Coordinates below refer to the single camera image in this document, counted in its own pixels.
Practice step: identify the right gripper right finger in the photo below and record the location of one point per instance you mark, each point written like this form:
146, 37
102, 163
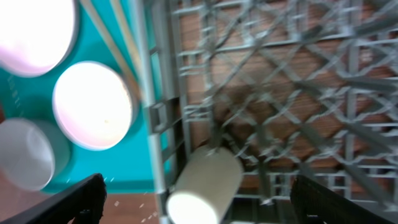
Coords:
314, 203

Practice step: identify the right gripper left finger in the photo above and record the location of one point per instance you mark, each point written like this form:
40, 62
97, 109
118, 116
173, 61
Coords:
81, 203

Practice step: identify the grey-green bowl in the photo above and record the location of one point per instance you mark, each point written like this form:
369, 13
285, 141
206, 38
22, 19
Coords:
33, 152

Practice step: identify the pink bowl with rice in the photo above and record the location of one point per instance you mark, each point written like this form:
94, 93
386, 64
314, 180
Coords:
93, 106

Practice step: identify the small white cup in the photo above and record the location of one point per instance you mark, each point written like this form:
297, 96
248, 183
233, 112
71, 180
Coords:
206, 187

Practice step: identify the pink round plate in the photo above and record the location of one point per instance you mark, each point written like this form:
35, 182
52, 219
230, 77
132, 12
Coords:
37, 35

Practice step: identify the grey dishwasher rack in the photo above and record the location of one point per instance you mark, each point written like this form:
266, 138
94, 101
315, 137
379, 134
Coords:
294, 87

